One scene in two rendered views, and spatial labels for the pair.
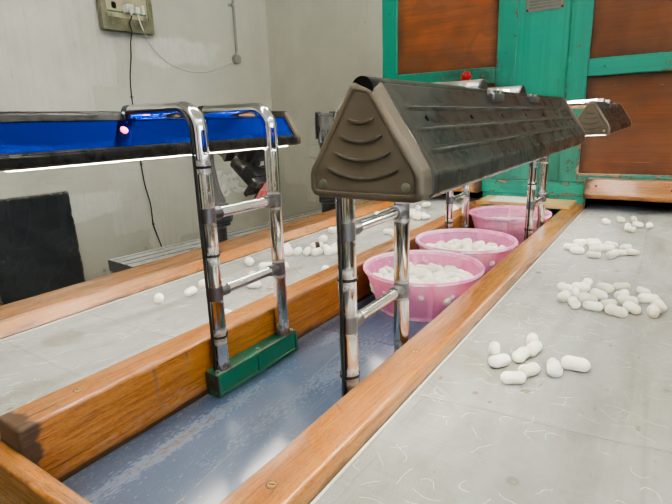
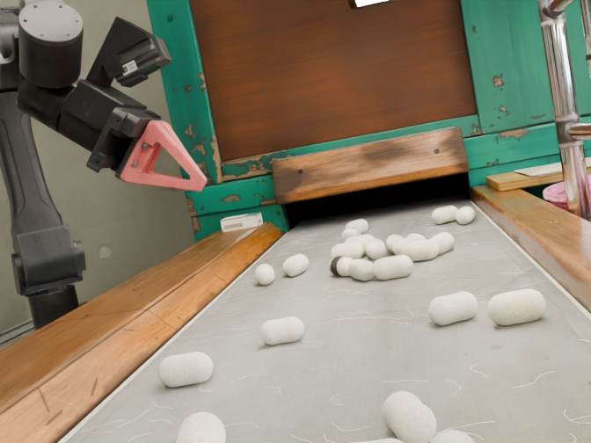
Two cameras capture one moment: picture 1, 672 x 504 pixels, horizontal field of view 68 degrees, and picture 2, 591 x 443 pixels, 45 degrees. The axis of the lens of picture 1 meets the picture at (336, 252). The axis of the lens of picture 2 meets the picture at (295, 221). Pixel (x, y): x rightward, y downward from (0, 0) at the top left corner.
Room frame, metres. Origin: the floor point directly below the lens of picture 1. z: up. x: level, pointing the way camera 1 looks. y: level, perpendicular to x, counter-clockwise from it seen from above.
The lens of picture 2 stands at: (1.12, 0.11, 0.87)
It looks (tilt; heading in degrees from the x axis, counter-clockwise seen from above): 6 degrees down; 335
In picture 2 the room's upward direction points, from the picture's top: 11 degrees counter-clockwise
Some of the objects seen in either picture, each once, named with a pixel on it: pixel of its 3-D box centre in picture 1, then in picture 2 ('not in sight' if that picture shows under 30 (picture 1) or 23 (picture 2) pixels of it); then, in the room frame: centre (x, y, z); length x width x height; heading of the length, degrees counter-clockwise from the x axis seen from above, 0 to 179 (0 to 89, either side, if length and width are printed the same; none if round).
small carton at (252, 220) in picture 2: not in sight; (242, 221); (2.17, -0.28, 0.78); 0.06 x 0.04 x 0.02; 56
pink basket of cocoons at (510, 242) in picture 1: (464, 255); not in sight; (1.29, -0.35, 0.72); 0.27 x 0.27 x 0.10
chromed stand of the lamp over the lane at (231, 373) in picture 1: (212, 239); not in sight; (0.82, 0.21, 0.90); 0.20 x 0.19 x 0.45; 146
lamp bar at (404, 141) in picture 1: (505, 126); not in sight; (0.56, -0.19, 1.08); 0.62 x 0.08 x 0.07; 146
